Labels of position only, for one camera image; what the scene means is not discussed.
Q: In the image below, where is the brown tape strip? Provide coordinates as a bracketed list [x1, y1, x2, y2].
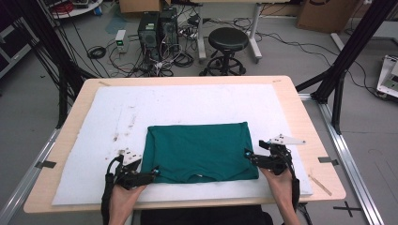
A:
[307, 173, 333, 197]

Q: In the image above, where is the black tape piece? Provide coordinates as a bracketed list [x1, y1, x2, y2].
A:
[317, 156, 340, 167]
[34, 159, 57, 170]

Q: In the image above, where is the person's right hand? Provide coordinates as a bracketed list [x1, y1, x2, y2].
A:
[260, 168, 296, 203]

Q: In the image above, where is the hand-held gripper cable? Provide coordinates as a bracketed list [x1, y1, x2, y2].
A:
[282, 152, 314, 225]
[99, 154, 125, 225]

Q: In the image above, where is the white mat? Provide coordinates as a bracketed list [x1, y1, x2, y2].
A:
[51, 83, 314, 206]

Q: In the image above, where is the white desk frame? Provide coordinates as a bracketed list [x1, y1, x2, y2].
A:
[196, 0, 264, 64]

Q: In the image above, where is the large cardboard box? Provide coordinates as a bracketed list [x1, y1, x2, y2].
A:
[296, 0, 361, 34]

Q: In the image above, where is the white table leg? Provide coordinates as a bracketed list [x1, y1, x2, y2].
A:
[130, 209, 142, 225]

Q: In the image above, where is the black round stool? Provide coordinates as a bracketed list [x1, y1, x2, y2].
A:
[199, 26, 251, 77]

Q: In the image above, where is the person's left hand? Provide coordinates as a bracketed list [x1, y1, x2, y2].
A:
[109, 183, 148, 211]

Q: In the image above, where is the small white device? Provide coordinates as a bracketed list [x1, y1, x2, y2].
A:
[115, 29, 128, 53]

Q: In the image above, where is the right hand-held gripper cable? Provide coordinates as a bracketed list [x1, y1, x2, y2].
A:
[282, 152, 314, 225]

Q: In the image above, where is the green t-shirt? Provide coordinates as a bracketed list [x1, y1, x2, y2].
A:
[140, 121, 260, 185]

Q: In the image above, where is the black computer tower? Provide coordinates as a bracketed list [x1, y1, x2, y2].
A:
[137, 12, 161, 61]
[159, 7, 180, 53]

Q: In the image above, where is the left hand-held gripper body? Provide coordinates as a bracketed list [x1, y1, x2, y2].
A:
[114, 149, 148, 190]

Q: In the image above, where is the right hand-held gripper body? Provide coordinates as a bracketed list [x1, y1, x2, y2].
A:
[257, 134, 307, 176]

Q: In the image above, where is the left hand-held gripper cable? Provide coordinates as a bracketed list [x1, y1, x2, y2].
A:
[99, 154, 125, 225]

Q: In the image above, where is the person's dark clothing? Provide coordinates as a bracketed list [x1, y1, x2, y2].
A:
[140, 204, 274, 225]

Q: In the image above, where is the coiled black cable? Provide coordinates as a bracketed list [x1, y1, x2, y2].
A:
[86, 45, 108, 61]

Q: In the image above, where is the round white table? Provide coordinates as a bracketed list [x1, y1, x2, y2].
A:
[46, 0, 104, 20]

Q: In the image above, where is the aluminium rail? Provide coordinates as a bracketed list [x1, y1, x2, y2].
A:
[298, 93, 385, 225]
[0, 127, 61, 225]

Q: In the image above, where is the flat cardboard box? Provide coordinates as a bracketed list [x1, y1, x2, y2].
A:
[118, 0, 172, 14]

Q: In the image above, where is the white machine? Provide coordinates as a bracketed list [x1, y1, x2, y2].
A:
[375, 54, 398, 99]

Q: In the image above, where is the black metal frame post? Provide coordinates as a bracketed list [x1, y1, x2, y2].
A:
[295, 0, 398, 135]
[0, 0, 99, 129]

